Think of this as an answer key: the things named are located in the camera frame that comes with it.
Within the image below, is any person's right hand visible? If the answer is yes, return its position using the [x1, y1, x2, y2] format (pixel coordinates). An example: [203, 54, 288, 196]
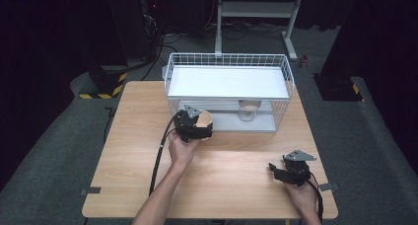
[283, 180, 319, 217]

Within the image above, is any white mug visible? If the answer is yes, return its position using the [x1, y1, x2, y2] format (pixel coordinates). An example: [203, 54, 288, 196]
[195, 110, 214, 142]

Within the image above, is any white wire shelf rack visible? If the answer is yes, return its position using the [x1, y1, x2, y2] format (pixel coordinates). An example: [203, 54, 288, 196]
[163, 51, 296, 134]

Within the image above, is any black yellow striped base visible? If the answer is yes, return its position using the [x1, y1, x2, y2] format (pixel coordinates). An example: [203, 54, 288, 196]
[78, 64, 129, 101]
[313, 72, 365, 103]

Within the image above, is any grey tape strip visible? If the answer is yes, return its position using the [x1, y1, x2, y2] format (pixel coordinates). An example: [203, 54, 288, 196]
[80, 187, 103, 196]
[318, 182, 340, 192]

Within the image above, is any clear jar with white lid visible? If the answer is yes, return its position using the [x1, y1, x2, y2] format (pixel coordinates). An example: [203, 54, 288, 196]
[238, 99, 263, 123]

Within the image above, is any dark equipment rack with cables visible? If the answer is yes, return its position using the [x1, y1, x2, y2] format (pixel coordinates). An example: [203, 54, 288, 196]
[136, 0, 166, 63]

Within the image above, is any person's left hand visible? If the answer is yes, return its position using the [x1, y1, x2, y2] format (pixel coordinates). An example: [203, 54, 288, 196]
[168, 129, 200, 170]

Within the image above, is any white metal stand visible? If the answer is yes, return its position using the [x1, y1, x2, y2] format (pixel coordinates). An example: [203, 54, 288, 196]
[214, 0, 306, 62]

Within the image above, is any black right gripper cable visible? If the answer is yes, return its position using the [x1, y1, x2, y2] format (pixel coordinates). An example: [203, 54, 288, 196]
[307, 171, 325, 223]

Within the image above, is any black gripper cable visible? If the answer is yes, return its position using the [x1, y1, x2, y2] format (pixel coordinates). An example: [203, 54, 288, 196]
[307, 171, 325, 223]
[148, 111, 180, 196]

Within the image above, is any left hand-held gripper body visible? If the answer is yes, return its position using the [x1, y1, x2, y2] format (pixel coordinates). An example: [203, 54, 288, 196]
[173, 104, 202, 144]

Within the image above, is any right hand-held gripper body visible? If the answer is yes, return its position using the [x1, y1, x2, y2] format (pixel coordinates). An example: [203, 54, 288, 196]
[281, 148, 317, 188]

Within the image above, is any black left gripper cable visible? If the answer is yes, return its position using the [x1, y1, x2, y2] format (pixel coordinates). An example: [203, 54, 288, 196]
[148, 111, 180, 196]

